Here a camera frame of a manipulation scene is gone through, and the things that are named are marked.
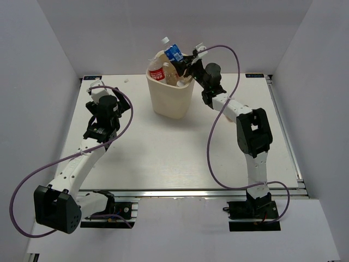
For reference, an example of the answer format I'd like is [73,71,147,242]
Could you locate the large red label bottle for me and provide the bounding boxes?
[148,56,167,84]

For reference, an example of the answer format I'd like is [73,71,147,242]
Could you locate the small red cap bottle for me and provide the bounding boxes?
[163,62,178,86]

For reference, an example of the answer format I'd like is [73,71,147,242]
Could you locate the orange juice bottle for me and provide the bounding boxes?
[225,116,235,123]

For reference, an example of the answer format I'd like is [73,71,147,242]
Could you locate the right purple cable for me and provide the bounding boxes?
[196,44,290,224]

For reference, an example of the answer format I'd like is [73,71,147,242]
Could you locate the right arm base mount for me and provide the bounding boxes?
[222,201,281,232]

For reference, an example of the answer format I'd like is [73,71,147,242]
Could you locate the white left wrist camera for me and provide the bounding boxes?
[87,79,109,104]

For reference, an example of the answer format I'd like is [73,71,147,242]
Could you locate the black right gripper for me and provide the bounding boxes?
[171,56,208,91]

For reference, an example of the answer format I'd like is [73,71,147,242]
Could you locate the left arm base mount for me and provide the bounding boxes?
[76,190,139,229]

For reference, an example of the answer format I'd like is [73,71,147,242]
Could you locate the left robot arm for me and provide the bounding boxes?
[34,86,133,234]

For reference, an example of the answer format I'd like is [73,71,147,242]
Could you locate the beige plastic bin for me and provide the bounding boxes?
[146,50,196,120]

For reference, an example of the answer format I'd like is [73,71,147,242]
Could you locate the black logo sticker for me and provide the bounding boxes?
[83,75,102,81]

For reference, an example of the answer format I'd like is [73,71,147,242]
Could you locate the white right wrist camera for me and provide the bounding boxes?
[191,43,208,65]

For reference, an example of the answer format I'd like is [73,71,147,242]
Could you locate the blue label bottle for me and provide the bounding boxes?
[161,37,183,62]

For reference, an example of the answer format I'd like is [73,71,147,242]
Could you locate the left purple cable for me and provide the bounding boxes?
[9,85,134,238]

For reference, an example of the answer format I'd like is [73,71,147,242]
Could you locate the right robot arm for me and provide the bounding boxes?
[171,55,273,218]

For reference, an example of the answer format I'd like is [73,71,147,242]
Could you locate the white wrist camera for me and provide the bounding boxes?
[191,43,208,65]
[87,79,109,104]

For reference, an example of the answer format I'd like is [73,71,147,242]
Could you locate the purple cable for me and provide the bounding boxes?
[9,85,134,238]
[196,44,290,224]

